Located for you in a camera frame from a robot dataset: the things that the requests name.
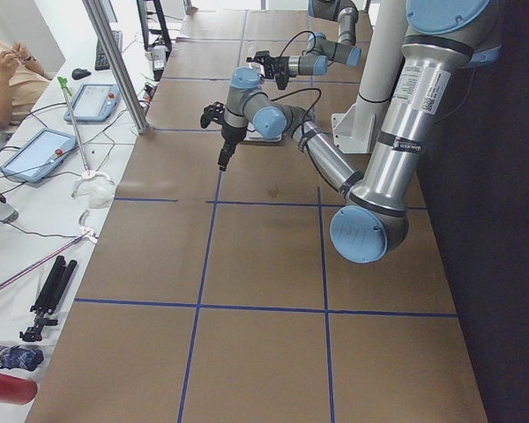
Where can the blue folded umbrella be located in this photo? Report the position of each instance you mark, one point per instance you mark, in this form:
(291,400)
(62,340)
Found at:
(12,357)

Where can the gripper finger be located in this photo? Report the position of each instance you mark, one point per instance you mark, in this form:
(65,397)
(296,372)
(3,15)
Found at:
(281,81)
(261,57)
(224,158)

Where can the silver kitchen scale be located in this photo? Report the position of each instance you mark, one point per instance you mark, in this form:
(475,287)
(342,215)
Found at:
(256,137)

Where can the blue teach pendant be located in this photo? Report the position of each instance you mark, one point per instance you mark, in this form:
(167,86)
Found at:
(94,103)
(39,156)

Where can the clear sauce bottle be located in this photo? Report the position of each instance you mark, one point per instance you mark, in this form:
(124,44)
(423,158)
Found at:
(257,67)

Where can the seated person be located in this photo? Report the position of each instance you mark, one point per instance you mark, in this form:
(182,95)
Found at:
(22,82)

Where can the far blue teach pendant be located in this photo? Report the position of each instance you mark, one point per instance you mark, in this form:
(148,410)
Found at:
(94,103)

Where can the red bottle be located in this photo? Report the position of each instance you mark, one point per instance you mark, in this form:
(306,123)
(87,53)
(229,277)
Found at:
(14,390)

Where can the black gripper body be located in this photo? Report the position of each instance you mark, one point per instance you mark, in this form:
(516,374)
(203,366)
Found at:
(280,64)
(230,135)

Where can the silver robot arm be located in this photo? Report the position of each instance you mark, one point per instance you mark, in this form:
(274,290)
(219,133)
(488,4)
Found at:
(319,52)
(371,153)

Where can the black tripod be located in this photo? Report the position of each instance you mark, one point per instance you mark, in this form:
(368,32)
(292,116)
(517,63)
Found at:
(49,298)

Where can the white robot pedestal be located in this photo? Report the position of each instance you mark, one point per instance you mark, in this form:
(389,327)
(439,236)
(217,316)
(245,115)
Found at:
(356,130)

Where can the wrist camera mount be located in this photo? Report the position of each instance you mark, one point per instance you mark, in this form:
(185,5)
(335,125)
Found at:
(212,113)

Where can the long metal rod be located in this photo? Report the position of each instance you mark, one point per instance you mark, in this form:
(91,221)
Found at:
(62,81)

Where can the near blue teach pendant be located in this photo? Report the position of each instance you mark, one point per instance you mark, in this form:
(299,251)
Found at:
(39,156)

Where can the aluminium frame post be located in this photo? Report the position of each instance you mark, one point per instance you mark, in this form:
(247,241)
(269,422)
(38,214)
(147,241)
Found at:
(100,23)

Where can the black computer mouse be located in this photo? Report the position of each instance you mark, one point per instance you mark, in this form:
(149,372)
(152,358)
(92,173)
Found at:
(80,73)

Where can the white crumpled cloth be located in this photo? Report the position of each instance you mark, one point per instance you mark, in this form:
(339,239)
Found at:
(97,191)

